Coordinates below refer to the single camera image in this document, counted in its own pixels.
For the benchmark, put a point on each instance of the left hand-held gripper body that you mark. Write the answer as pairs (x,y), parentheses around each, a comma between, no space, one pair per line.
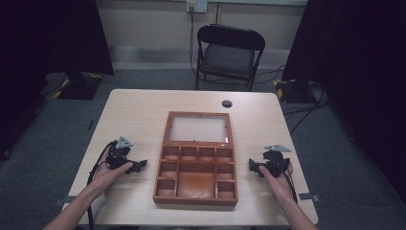
(118,158)

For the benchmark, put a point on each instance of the wooden compartment box with lid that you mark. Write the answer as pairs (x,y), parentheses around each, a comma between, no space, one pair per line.
(195,185)

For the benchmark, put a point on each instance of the black folding chair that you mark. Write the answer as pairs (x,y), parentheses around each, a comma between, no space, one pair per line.
(228,57)

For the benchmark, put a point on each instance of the white wall outlet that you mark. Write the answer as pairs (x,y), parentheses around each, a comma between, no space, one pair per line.
(197,5)

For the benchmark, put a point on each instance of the person's left hand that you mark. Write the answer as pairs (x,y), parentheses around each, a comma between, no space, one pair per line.
(107,179)

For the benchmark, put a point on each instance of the grey table bracket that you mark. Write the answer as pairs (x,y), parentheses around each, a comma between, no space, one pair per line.
(309,197)
(65,200)

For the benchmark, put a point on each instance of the black stand base yellow tape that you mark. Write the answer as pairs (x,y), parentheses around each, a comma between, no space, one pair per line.
(79,87)
(292,91)

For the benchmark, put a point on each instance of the black curtain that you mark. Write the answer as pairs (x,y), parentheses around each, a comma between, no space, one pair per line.
(38,57)
(357,80)

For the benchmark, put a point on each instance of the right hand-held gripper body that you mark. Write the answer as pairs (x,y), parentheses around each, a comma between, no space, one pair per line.
(275,161)

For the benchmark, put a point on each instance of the person's right hand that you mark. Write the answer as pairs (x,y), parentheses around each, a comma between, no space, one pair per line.
(281,187)

